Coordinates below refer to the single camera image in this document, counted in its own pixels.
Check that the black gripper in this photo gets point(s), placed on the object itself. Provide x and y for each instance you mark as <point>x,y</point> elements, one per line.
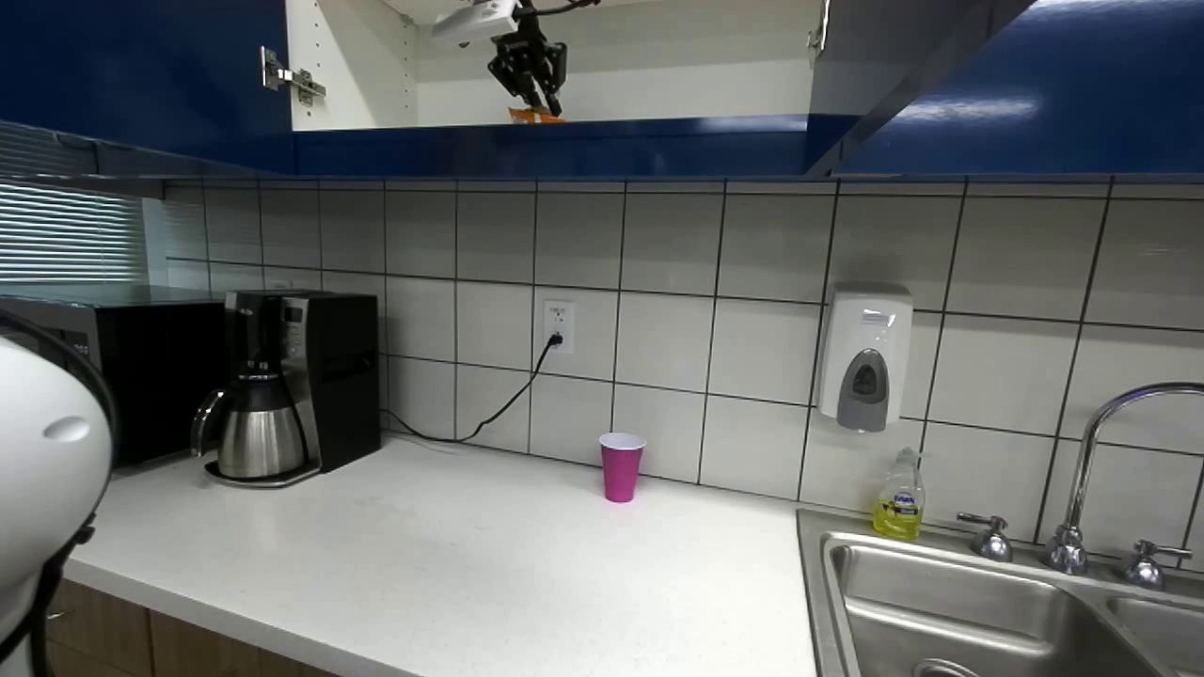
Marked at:
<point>529,60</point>

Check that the orange Cheetos snack bag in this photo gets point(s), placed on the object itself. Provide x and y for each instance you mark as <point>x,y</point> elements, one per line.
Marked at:
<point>533,115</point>

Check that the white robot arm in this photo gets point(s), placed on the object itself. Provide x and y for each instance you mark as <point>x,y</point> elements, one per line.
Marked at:
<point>37,453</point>

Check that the metal cabinet door hinge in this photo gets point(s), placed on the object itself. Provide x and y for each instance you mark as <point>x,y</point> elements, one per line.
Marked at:
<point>287,76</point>

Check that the black steel coffee maker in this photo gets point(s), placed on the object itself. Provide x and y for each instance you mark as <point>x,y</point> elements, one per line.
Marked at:
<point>338,378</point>

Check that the pink plastic cup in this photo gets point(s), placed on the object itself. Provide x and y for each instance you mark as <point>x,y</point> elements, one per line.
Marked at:
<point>623,471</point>

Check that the stainless steel coffee carafe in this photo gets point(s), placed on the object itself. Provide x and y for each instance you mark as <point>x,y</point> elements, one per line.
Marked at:
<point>257,433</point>

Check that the black steel microwave oven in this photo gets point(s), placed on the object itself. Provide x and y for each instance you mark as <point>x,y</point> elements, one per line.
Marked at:
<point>150,378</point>

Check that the white horizontal window blind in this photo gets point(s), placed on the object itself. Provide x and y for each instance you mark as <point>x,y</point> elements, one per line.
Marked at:
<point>69,239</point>

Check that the yellow dish soap bottle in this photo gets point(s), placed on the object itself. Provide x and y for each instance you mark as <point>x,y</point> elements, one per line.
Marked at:
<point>897,510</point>

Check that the chrome sink faucet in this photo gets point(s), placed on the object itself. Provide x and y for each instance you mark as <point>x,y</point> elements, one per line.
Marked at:
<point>1091,463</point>

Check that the stainless steel double sink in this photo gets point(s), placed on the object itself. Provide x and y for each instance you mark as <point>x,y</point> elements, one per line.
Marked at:
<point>953,616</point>

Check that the white wall power outlet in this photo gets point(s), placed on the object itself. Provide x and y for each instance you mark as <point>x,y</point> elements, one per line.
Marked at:
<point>555,325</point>

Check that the white wall soap dispenser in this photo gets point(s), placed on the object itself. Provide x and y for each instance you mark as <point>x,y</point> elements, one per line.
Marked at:
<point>865,359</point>

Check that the blue wall cabinet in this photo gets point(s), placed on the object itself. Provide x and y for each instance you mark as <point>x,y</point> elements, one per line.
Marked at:
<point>1078,98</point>

